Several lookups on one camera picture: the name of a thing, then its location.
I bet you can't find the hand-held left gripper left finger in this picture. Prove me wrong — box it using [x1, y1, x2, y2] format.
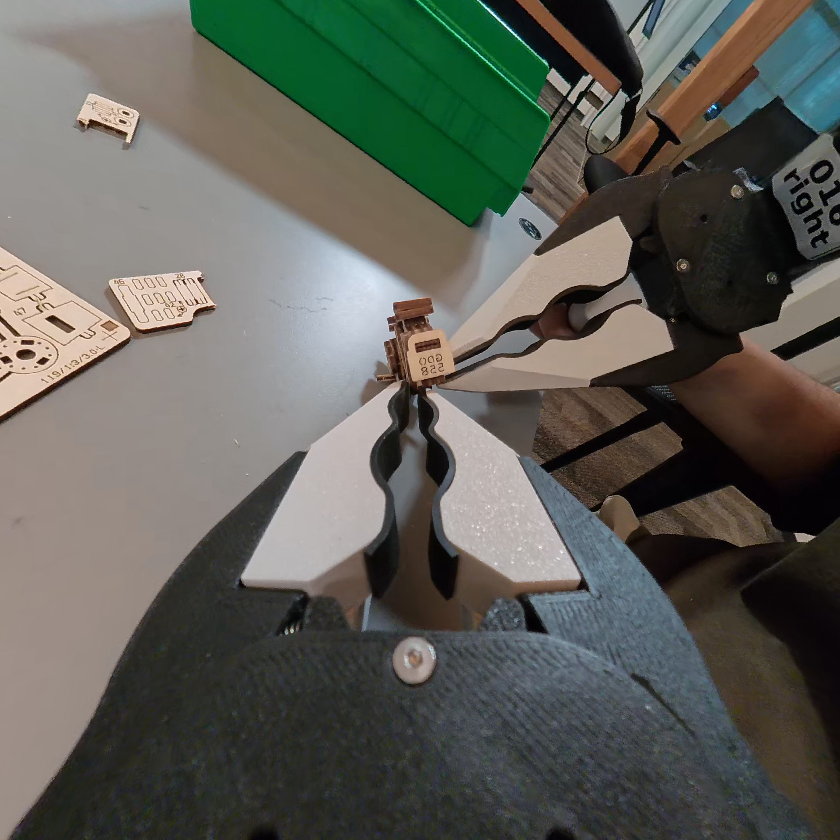
[241, 384, 412, 618]

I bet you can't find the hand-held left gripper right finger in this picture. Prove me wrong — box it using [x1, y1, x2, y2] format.
[416, 387, 585, 618]

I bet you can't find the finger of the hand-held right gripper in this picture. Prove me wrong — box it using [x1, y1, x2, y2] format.
[451, 297, 678, 395]
[448, 215, 636, 363]

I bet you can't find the wooden mechanical model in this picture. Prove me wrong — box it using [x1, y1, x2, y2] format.
[375, 298, 455, 395]

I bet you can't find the person's right forearm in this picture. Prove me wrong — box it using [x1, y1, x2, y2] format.
[669, 341, 840, 473]

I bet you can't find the grey desk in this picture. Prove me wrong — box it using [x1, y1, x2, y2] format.
[0, 0, 572, 840]

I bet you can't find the person's right hand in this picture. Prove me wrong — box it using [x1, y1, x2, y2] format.
[535, 305, 581, 342]

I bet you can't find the wooden beam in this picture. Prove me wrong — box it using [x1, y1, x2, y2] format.
[617, 0, 818, 170]

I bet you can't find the wooden-edged background table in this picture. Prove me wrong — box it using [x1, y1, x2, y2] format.
[515, 0, 621, 94]

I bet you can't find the green plastic bin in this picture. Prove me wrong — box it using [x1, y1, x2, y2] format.
[189, 0, 552, 228]

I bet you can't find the small wooden slotted piece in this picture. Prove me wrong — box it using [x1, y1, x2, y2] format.
[108, 270, 217, 334]

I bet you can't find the person's olive shirt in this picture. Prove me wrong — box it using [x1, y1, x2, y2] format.
[650, 525, 840, 840]

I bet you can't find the wooden gear parts sheet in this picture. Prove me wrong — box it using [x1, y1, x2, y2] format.
[0, 246, 132, 421]

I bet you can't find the small wooden notched piece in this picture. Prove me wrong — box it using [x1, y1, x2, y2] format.
[77, 93, 140, 145]

